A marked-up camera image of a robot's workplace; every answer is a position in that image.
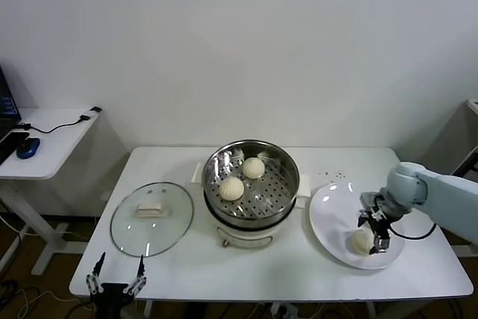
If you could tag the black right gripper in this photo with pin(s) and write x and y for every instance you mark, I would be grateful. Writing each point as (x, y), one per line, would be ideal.
(379, 223)

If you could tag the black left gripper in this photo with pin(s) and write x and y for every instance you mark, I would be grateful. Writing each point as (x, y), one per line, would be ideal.
(112, 293)

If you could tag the white steamed baozi bun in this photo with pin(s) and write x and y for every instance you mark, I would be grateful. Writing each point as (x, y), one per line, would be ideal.
(231, 188)
(254, 168)
(359, 242)

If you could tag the glass pot lid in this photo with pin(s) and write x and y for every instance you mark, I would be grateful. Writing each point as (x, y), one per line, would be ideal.
(151, 210)

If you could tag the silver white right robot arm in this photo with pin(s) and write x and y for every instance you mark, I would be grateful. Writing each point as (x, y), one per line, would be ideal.
(448, 199)

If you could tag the perforated steel steamer basket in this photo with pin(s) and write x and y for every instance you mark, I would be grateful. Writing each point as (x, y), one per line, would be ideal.
(280, 177)

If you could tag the white round plate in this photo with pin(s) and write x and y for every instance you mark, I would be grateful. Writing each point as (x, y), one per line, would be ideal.
(332, 222)

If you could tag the white table leg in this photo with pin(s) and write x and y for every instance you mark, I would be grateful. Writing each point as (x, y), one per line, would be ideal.
(369, 311)
(148, 310)

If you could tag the black white bar device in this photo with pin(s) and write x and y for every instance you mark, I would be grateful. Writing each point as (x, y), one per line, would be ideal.
(467, 162)

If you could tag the white side desk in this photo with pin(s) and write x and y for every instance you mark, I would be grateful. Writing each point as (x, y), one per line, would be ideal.
(56, 154)

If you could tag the blue computer mouse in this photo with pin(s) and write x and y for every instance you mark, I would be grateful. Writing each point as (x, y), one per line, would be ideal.
(28, 148)

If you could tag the small black white adapter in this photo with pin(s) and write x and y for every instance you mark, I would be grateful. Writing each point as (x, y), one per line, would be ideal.
(96, 110)

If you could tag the grey desk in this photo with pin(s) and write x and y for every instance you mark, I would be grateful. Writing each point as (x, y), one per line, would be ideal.
(474, 106)

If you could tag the black phone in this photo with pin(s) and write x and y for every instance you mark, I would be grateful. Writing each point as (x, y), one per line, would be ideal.
(18, 136)

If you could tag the black laptop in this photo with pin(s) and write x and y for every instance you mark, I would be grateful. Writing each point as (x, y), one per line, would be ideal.
(7, 106)

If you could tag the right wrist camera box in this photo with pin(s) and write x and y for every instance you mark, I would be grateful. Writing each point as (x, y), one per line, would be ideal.
(371, 198)

